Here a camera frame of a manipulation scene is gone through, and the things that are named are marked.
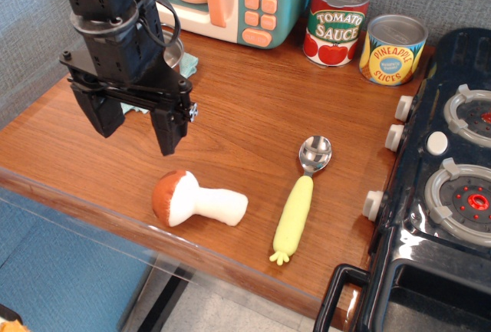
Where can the tomato sauce can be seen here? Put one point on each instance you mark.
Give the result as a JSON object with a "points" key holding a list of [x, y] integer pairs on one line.
{"points": [[333, 30]]}

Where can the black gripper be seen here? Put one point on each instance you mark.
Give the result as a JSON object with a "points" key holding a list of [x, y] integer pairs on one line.
{"points": [[123, 62]]}

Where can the teal folded towel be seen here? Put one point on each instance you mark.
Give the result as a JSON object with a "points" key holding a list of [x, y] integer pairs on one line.
{"points": [[187, 67]]}

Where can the plush mushroom toy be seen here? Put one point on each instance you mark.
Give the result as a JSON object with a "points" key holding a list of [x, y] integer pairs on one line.
{"points": [[178, 196]]}

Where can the pineapple slices can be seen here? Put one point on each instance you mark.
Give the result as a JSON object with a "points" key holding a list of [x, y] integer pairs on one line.
{"points": [[392, 49]]}

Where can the orange object at corner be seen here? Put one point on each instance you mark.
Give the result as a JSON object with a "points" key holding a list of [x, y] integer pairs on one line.
{"points": [[11, 321]]}

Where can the small steel pot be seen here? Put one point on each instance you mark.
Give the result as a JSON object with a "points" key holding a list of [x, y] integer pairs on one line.
{"points": [[175, 52]]}

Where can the spoon with yellow handle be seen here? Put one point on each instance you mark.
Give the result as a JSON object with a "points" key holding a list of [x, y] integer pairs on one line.
{"points": [[314, 155]]}

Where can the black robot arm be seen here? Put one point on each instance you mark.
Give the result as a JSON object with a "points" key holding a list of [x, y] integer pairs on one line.
{"points": [[123, 63]]}

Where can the black toy stove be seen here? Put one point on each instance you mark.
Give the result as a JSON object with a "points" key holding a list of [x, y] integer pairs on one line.
{"points": [[430, 251]]}

